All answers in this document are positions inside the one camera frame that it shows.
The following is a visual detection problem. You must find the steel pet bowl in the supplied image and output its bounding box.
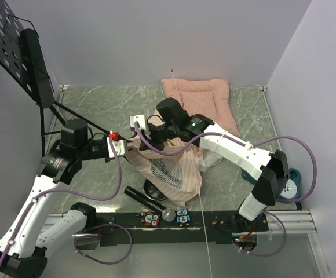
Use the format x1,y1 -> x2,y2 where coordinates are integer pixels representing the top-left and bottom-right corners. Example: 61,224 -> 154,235
143,180 -> 167,201

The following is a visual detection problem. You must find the blue owl number tile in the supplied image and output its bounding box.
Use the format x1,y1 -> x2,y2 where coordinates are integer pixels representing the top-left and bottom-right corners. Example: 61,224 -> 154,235
176,208 -> 191,227

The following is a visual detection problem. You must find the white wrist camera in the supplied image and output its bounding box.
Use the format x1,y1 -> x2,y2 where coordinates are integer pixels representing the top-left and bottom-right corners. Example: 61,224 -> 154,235
129,114 -> 149,132
106,132 -> 128,159

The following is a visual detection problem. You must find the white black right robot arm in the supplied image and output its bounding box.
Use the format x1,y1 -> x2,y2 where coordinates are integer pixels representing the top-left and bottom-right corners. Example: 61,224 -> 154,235
141,98 -> 289,231

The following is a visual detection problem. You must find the pink pet cushion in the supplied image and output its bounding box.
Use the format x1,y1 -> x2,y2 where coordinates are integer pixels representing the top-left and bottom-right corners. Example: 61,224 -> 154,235
161,78 -> 240,137

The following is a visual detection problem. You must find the pink striped pet tent fabric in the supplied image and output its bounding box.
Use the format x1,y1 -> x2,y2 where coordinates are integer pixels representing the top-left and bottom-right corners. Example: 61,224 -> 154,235
126,136 -> 222,206

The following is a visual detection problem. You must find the white fibreglass tent pole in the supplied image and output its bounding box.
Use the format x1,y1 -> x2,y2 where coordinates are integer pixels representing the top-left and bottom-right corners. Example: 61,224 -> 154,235
170,69 -> 213,278

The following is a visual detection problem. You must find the teal pet feeder toy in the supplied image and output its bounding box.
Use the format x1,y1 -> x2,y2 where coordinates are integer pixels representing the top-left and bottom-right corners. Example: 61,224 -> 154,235
241,168 -> 301,200

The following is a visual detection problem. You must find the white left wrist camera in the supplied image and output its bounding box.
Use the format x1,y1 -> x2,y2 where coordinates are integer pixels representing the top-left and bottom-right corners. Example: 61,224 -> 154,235
106,132 -> 128,159

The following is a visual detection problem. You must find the black music stand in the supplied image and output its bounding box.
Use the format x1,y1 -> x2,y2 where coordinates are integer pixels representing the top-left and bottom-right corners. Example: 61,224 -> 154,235
0,1 -> 109,160

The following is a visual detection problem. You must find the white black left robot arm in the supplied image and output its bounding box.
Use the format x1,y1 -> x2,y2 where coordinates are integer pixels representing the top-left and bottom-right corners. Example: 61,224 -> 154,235
0,119 -> 119,277

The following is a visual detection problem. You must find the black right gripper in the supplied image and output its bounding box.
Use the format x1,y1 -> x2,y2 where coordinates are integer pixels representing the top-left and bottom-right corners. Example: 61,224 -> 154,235
140,122 -> 179,152

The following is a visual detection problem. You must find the aluminium frame rail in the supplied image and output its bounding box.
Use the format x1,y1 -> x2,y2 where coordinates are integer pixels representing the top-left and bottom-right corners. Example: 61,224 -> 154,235
266,210 -> 317,235

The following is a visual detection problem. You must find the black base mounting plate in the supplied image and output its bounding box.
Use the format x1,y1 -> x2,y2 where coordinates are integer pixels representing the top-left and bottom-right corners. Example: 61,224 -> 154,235
84,211 -> 269,247

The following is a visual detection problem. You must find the red owl number tile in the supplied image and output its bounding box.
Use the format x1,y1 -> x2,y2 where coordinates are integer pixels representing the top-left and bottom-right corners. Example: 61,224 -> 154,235
141,211 -> 160,228

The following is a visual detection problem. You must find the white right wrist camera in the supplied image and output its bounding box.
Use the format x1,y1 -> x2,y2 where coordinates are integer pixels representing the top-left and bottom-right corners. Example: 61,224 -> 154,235
129,114 -> 149,132

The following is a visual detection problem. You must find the black handheld microphone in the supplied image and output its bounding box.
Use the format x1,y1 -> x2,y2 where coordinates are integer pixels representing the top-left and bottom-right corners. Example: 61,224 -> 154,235
124,186 -> 176,222

